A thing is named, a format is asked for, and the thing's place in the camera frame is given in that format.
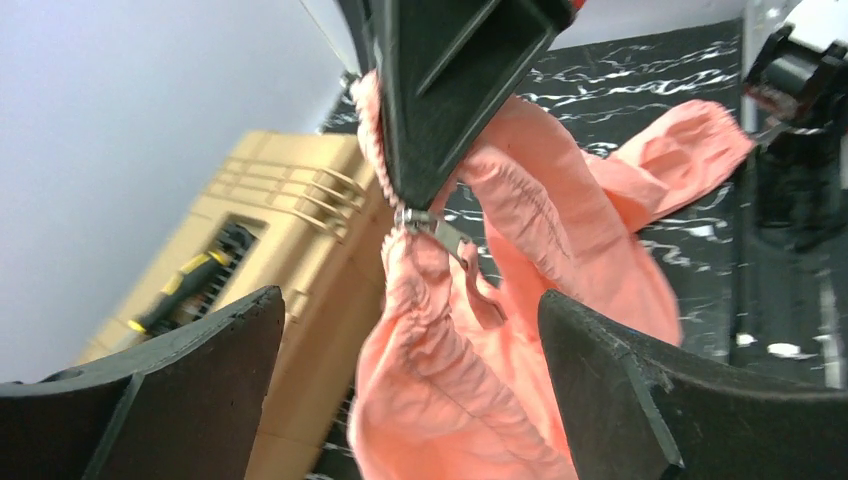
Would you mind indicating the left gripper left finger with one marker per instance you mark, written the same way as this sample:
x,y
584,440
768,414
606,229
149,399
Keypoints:
x,y
183,405

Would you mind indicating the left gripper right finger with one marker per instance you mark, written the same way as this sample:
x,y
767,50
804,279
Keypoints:
x,y
635,407

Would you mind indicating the pink jacket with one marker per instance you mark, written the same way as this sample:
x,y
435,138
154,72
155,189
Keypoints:
x,y
452,382

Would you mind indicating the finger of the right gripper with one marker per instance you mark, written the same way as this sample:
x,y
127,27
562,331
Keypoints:
x,y
357,15
445,68

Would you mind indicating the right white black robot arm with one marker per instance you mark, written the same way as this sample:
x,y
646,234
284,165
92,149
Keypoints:
x,y
799,77

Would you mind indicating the tan plastic toolbox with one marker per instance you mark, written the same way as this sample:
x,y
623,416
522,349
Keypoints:
x,y
315,218

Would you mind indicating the black yellow screwdriver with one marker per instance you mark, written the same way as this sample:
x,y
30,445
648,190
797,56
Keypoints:
x,y
189,281

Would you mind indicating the black toolbox handle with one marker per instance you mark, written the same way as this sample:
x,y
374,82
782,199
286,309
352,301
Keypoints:
x,y
237,240

